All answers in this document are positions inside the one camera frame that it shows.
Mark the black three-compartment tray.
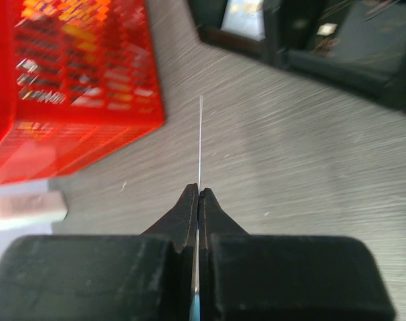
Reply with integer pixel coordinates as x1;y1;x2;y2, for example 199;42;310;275
188;1;406;113

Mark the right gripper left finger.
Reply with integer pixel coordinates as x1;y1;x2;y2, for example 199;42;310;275
0;184;199;320

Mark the red plastic shopping basket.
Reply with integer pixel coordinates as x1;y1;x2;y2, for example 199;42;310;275
0;1;166;185

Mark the white bottle grey cap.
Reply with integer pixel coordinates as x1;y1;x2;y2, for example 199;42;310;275
0;191;68;231

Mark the white cards stack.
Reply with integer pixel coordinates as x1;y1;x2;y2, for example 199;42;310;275
221;0;265;41

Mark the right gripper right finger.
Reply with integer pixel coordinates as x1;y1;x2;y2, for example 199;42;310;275
199;189;396;320

